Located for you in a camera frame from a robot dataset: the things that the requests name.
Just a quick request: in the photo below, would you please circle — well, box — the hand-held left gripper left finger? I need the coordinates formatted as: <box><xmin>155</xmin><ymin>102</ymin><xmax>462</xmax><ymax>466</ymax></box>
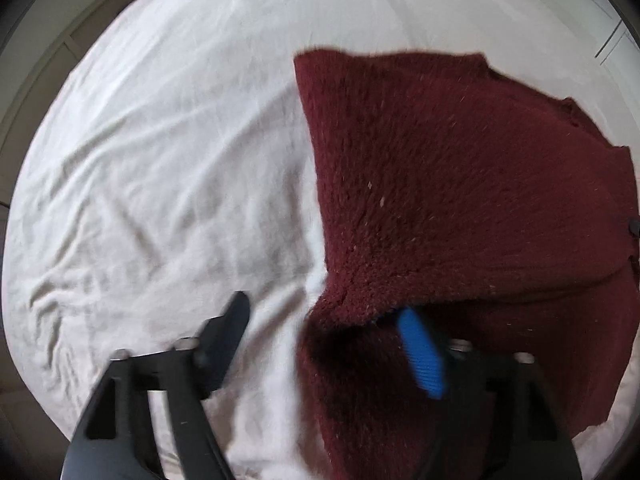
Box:
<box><xmin>59</xmin><ymin>290</ymin><xmax>251</xmax><ymax>480</ymax></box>

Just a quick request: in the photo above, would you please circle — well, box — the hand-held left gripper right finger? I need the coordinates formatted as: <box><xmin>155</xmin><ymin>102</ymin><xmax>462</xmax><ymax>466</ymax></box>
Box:
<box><xmin>396</xmin><ymin>307</ymin><xmax>584</xmax><ymax>480</ymax></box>

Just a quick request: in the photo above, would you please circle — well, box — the dark red knit sweater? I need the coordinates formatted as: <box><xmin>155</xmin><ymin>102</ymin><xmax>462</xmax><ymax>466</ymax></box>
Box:
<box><xmin>292</xmin><ymin>47</ymin><xmax>640</xmax><ymax>480</ymax></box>

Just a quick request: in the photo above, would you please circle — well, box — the bed with white sheet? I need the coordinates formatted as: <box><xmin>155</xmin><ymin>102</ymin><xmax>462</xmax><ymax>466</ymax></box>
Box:
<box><xmin>0</xmin><ymin>0</ymin><xmax>640</xmax><ymax>480</ymax></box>

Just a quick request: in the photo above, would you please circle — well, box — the white panelled cupboard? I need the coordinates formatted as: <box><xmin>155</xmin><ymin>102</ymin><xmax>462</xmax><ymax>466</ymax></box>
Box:
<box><xmin>0</xmin><ymin>0</ymin><xmax>140</xmax><ymax>208</ymax></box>

